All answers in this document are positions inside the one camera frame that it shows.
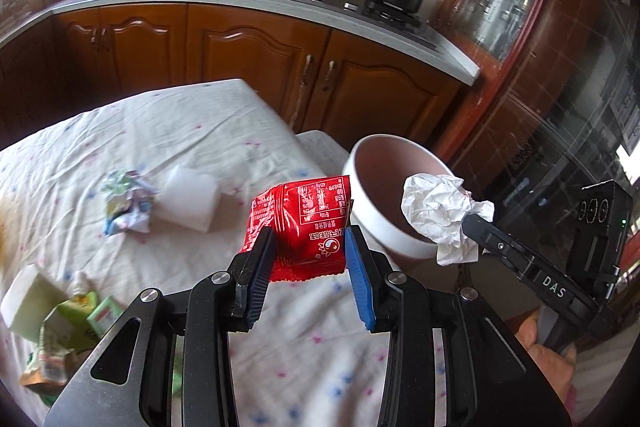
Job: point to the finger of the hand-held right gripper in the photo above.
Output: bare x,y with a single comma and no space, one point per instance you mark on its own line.
500,247

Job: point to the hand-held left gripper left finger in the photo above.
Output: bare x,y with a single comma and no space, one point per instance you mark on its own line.
260,279

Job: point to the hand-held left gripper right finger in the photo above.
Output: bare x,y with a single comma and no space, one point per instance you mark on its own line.
361,289

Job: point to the red snack packet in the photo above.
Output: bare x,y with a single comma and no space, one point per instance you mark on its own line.
300,219

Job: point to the white paper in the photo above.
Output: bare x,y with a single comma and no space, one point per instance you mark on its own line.
435,207

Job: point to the pink and white bin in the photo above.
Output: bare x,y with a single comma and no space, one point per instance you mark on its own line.
380,162

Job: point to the person's right hand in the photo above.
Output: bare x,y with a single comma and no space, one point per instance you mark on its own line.
550,372

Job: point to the white foam block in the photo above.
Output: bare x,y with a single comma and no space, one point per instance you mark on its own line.
187,197

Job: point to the crumpled colourful wrapper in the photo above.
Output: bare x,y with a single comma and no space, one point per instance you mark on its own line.
125,207

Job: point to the small green and pink box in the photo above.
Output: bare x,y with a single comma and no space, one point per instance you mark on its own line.
105,314

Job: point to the white floral tablecloth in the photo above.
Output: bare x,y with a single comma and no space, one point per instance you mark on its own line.
175,132

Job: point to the small dropper bottle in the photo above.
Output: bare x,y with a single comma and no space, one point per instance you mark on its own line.
80,291

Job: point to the green carton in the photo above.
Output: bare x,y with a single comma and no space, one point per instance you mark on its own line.
67,329

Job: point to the crushed orange drink carton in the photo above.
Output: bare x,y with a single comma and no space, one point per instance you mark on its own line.
47,367

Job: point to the pale white box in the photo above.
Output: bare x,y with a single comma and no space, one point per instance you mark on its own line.
25,302

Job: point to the wooden kitchen base cabinets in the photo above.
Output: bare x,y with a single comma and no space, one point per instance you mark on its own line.
150,47

